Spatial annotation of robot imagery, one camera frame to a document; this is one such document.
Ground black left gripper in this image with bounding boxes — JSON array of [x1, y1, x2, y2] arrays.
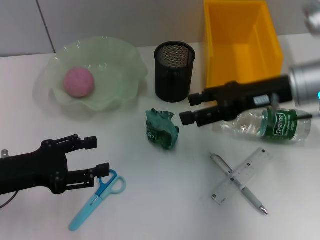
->
[[0, 134, 111, 196]]

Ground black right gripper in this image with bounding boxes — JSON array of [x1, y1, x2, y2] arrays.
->
[[179, 74, 295, 128]]

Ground green plastic wrapper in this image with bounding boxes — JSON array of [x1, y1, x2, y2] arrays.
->
[[145, 108, 181, 152]]

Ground blue scissors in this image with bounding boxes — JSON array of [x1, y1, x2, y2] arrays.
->
[[69, 169, 128, 231]]

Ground pink peach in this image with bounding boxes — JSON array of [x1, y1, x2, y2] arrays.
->
[[63, 66, 96, 99]]

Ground clear green-label water bottle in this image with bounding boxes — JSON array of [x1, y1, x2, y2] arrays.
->
[[212, 106, 313, 145]]

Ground black mesh pen holder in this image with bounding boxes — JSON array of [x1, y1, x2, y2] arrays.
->
[[154, 41, 196, 103]]

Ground pale green glass fruit plate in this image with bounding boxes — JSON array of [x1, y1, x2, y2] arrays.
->
[[33, 35, 149, 113]]

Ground transparent plastic ruler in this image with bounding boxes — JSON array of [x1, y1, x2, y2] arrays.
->
[[211, 147, 274, 207]]

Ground silver ballpoint pen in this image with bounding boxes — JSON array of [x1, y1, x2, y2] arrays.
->
[[209, 152, 269, 215]]

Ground yellow plastic bin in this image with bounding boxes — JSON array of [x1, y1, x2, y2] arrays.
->
[[203, 0, 285, 91]]

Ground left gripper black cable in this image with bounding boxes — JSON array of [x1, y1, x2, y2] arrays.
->
[[0, 149, 20, 210]]

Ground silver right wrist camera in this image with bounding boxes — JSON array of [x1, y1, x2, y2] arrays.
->
[[302, 0, 320, 38]]

